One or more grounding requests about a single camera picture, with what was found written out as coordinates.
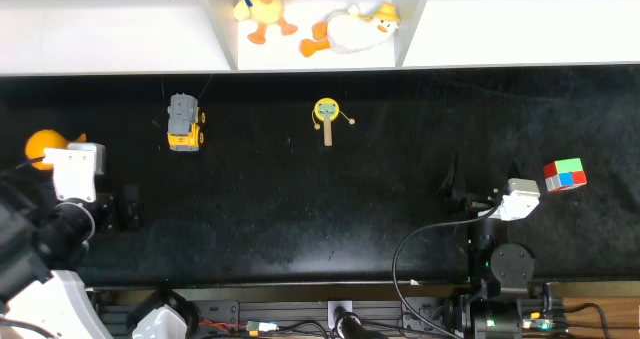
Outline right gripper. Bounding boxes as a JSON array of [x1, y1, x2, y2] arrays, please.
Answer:
[[438, 152, 522, 218]]

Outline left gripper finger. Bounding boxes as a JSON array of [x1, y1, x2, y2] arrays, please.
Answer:
[[122, 182, 143, 231]]

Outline grey and yellow toy truck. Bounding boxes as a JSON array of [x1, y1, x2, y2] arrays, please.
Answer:
[[166, 93, 207, 153]]

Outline orange rubber duck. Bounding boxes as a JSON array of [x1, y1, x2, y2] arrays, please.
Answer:
[[24, 129, 88, 172]]

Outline yellow rattle drum toy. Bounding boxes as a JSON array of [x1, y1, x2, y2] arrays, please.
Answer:
[[311, 97, 357, 147]]

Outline many-coloured puzzle cube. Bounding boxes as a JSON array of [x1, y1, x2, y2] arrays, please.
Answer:
[[543, 157, 589, 194]]

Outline white shelf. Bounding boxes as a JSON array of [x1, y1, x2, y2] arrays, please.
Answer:
[[0, 0, 640, 77]]

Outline white plush duck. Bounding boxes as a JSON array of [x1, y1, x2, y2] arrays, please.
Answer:
[[299, 1, 401, 59]]

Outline yellow plush duck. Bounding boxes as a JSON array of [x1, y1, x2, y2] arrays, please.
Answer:
[[233, 0, 299, 46]]

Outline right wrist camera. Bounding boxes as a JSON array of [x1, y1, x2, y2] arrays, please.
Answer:
[[478, 177, 542, 223]]

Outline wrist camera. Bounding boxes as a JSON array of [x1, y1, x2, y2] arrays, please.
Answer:
[[43, 142, 107, 204], [478, 177, 542, 223]]

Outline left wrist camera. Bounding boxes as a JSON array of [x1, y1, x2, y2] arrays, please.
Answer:
[[43, 142, 107, 204]]

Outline mounting rail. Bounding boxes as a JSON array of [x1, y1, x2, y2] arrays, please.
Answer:
[[92, 282, 616, 339]]

